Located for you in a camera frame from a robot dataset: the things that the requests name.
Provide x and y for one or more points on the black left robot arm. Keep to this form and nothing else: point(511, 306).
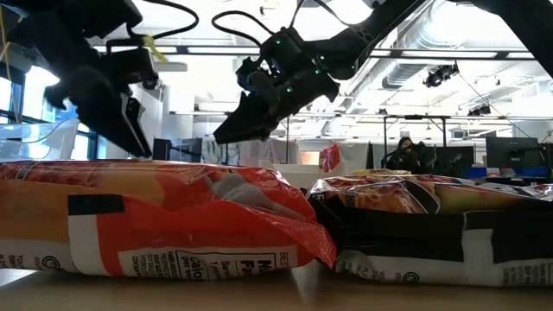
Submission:
point(52, 26)

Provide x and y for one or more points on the black computer monitor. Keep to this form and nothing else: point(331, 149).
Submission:
point(162, 149)
point(512, 151)
point(453, 157)

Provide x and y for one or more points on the orange Saucy Noodles pack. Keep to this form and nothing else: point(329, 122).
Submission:
point(330, 157)
point(173, 224)

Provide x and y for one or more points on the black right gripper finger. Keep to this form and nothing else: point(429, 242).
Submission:
point(250, 129)
point(248, 112)

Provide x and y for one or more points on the white plastic bin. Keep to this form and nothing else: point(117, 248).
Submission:
point(294, 175)

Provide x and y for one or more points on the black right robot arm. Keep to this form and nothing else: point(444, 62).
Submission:
point(367, 34)

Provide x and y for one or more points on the yellow tag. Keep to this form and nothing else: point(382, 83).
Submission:
point(152, 46)

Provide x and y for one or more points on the blue storage bin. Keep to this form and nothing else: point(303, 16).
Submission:
point(475, 172)
point(531, 171)

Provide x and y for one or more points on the silver ceiling duct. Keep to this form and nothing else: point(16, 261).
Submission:
point(415, 65)

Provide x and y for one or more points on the clear plastic bin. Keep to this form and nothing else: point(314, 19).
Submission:
point(43, 138)

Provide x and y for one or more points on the black spicy noodles pack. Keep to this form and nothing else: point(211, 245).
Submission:
point(410, 233)

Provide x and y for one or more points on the black ceiling light rail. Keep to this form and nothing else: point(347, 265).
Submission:
point(453, 55)

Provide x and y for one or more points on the yellow creamy chicken ramen pack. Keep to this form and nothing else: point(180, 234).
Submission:
point(380, 172)

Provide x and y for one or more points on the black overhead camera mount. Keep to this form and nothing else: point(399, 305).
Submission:
point(479, 110)
point(440, 75)

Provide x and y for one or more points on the large window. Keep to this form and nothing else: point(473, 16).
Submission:
point(34, 84)

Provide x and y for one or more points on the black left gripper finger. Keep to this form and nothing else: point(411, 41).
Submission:
point(112, 121)
point(137, 121)

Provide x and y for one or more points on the seated person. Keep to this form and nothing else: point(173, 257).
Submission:
point(406, 157)

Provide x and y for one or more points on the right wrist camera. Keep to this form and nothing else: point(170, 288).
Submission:
point(255, 82)

